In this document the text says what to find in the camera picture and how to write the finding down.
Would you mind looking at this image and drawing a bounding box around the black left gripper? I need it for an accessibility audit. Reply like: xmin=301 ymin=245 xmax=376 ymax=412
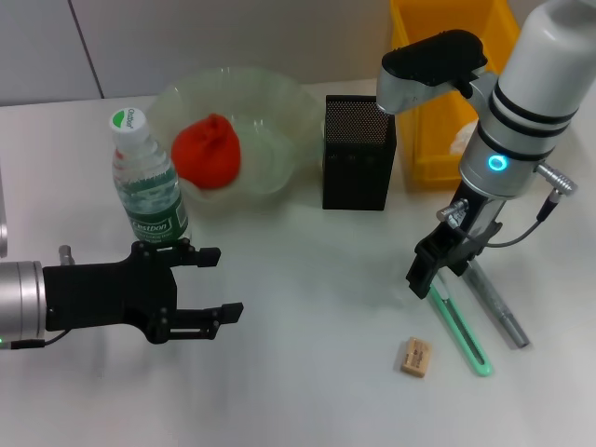
xmin=41 ymin=240 xmax=245 ymax=345

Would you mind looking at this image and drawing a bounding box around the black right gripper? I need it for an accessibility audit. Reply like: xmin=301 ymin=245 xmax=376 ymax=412
xmin=404 ymin=184 xmax=508 ymax=301

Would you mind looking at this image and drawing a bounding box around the clear green-label water bottle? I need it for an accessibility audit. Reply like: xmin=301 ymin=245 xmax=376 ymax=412
xmin=109 ymin=106 xmax=193 ymax=249

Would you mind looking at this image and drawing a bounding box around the white paper ball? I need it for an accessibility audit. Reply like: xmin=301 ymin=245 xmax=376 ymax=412
xmin=449 ymin=122 xmax=480 ymax=156

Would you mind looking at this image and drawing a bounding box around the green utility knife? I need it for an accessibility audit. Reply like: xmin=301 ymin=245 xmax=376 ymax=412
xmin=427 ymin=269 xmax=494 ymax=378

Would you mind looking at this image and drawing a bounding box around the grey pen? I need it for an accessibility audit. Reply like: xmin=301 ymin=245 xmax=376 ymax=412
xmin=460 ymin=260 xmax=532 ymax=349

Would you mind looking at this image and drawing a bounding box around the beige eraser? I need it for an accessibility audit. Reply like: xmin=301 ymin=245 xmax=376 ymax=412
xmin=400 ymin=337 xmax=433 ymax=377

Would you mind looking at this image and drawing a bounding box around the black mesh pen holder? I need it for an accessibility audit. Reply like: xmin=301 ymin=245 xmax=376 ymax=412
xmin=321 ymin=94 xmax=400 ymax=210

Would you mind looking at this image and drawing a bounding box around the green glass fruit bowl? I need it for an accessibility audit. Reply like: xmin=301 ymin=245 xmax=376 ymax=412
xmin=148 ymin=66 xmax=327 ymax=207

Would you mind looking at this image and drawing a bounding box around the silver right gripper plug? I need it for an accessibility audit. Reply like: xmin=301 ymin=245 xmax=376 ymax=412
xmin=436 ymin=196 xmax=472 ymax=228

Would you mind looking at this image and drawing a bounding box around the yellow plastic bin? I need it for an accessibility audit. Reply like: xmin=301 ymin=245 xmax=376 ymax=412
xmin=389 ymin=0 xmax=523 ymax=191

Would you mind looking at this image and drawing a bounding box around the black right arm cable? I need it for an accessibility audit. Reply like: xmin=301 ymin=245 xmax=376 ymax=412
xmin=483 ymin=161 xmax=580 ymax=248

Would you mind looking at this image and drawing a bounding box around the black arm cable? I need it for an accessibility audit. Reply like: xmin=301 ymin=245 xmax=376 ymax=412
xmin=7 ymin=328 xmax=72 ymax=350
xmin=483 ymin=161 xmax=580 ymax=248

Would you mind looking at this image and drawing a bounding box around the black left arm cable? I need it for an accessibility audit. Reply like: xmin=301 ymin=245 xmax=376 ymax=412
xmin=7 ymin=328 xmax=72 ymax=350

